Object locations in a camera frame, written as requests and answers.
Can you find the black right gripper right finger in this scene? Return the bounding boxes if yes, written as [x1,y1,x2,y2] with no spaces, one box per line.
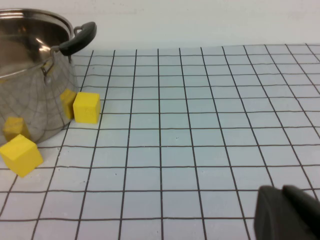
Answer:
[282,184,320,240]

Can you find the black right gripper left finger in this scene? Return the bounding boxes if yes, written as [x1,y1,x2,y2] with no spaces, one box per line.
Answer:
[254,185,316,240]

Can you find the stainless steel pot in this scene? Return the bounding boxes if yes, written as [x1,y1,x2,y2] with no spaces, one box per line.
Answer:
[0,8,98,147]

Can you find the white grid tablecloth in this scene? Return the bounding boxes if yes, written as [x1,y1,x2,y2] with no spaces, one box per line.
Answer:
[0,43,320,240]

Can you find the yellow foam cube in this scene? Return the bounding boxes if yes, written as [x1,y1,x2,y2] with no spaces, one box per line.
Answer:
[0,133,44,179]
[72,91,102,124]

